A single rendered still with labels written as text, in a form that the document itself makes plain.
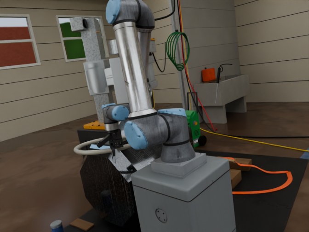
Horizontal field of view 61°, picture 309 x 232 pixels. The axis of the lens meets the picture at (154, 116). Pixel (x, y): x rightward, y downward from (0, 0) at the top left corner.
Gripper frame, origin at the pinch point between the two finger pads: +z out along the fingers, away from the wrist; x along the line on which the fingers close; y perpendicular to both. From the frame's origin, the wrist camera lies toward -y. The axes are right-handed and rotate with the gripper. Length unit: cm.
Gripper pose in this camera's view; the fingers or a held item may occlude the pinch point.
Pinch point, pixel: (113, 160)
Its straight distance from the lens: 174.5
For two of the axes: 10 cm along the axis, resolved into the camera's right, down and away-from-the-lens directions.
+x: -2.8, -1.0, 9.5
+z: 1.3, 9.8, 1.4
